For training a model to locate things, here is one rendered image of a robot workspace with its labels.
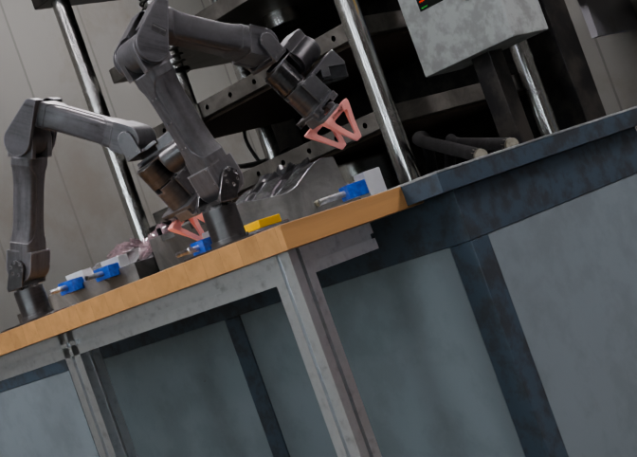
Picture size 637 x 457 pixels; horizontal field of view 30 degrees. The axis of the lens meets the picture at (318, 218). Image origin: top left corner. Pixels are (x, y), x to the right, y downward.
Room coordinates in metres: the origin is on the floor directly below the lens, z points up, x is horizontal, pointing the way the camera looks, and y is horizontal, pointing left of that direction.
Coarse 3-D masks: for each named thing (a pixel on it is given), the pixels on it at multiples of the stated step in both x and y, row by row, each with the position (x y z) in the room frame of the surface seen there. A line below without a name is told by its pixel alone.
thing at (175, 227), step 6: (174, 222) 2.39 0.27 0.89; (180, 222) 2.39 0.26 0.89; (192, 222) 2.41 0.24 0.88; (198, 222) 2.42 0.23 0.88; (168, 228) 2.38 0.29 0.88; (174, 228) 2.38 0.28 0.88; (180, 228) 2.38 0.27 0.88; (198, 228) 2.41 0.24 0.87; (180, 234) 2.39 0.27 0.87; (186, 234) 2.39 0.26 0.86; (192, 234) 2.40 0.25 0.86; (198, 240) 2.40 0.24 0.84
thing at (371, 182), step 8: (376, 168) 2.27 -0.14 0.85; (360, 176) 2.27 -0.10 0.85; (368, 176) 2.26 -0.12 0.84; (376, 176) 2.26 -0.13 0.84; (352, 184) 2.25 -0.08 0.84; (360, 184) 2.25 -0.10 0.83; (368, 184) 2.26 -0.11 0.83; (376, 184) 2.26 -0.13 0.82; (384, 184) 2.27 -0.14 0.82; (344, 192) 2.26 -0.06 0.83; (352, 192) 2.25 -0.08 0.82; (360, 192) 2.25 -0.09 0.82; (368, 192) 2.26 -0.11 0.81; (376, 192) 2.26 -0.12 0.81; (320, 200) 2.24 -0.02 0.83; (328, 200) 2.24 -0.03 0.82; (344, 200) 2.27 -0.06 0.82
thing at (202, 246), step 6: (204, 234) 2.39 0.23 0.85; (204, 240) 2.34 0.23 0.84; (210, 240) 2.35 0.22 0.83; (192, 246) 2.36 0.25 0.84; (198, 246) 2.35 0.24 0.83; (204, 246) 2.34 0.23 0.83; (210, 246) 2.35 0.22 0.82; (180, 252) 2.32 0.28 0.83; (186, 252) 2.33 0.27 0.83; (192, 252) 2.34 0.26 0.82; (198, 252) 2.35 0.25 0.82
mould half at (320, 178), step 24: (312, 168) 2.64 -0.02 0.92; (336, 168) 2.69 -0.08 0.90; (264, 192) 2.71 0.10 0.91; (288, 192) 2.57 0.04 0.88; (312, 192) 2.62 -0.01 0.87; (336, 192) 2.67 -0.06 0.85; (264, 216) 2.51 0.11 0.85; (288, 216) 2.56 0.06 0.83; (168, 240) 2.57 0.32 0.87; (192, 240) 2.51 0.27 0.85; (168, 264) 2.59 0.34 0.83
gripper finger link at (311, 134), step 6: (330, 102) 2.27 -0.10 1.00; (324, 108) 2.26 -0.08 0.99; (330, 108) 2.27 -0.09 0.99; (324, 114) 2.32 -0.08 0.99; (318, 126) 2.31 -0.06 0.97; (312, 132) 2.30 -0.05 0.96; (336, 132) 2.32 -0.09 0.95; (312, 138) 2.31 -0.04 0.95; (318, 138) 2.30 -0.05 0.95; (324, 138) 2.31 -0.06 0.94; (342, 138) 2.32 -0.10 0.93; (330, 144) 2.31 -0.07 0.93; (336, 144) 2.31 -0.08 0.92; (342, 144) 2.32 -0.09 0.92
